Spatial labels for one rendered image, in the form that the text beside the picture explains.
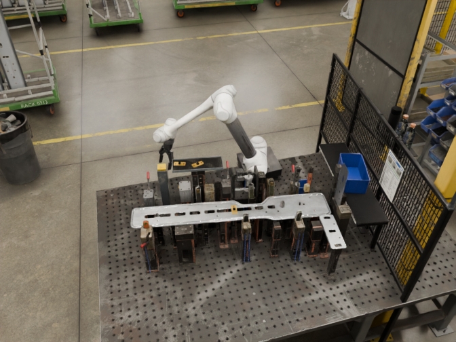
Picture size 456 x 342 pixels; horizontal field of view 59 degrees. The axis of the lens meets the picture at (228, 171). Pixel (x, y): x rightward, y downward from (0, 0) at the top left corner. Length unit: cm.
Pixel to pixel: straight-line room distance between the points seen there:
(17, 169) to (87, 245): 129
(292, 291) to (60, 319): 192
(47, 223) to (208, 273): 212
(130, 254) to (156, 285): 34
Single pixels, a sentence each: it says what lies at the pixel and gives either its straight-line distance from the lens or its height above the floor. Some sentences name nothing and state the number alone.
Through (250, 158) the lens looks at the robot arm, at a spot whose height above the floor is 107.
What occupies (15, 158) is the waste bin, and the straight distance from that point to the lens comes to 479.
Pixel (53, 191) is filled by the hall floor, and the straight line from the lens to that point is 480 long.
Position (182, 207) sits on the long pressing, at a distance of 283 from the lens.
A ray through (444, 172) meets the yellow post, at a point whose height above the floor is 165.
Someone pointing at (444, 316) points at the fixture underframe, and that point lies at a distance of 362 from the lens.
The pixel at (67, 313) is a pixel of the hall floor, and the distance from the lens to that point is 372.
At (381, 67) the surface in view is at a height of 97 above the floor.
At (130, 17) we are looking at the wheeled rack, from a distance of 849.
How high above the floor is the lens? 301
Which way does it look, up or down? 40 degrees down
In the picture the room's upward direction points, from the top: straight up
